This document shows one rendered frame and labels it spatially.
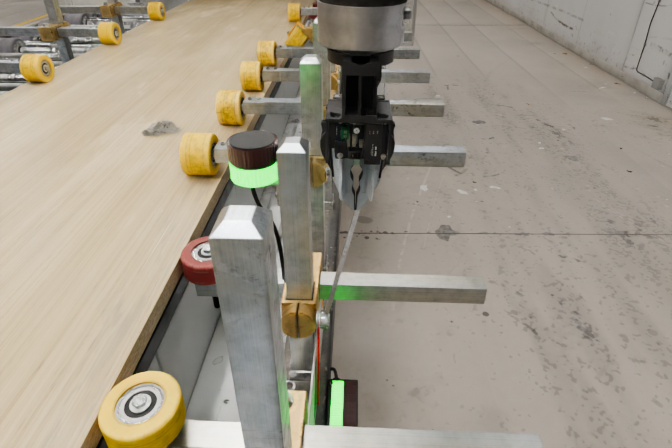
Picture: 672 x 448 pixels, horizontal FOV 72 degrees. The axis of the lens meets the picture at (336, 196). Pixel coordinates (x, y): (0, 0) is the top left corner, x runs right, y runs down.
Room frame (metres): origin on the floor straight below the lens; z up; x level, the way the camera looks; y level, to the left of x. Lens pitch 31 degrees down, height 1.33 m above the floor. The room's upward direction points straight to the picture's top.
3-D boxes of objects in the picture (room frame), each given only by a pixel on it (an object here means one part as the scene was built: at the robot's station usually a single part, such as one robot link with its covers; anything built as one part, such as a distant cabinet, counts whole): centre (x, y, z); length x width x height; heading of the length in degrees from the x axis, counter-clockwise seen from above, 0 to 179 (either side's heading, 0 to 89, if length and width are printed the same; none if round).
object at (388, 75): (1.29, -0.01, 0.95); 0.50 x 0.04 x 0.04; 88
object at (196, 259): (0.55, 0.19, 0.85); 0.08 x 0.08 x 0.11
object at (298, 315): (0.52, 0.05, 0.85); 0.13 x 0.06 x 0.05; 178
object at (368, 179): (0.50, -0.04, 1.04); 0.06 x 0.03 x 0.09; 178
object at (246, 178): (0.50, 0.10, 1.07); 0.06 x 0.06 x 0.02
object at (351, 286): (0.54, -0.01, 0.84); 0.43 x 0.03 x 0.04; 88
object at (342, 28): (0.51, -0.03, 1.23); 0.10 x 0.09 x 0.05; 88
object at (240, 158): (0.50, 0.10, 1.09); 0.06 x 0.06 x 0.02
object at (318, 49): (1.00, 0.03, 0.91); 0.03 x 0.03 x 0.48; 88
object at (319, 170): (0.77, 0.04, 0.95); 0.13 x 0.06 x 0.05; 178
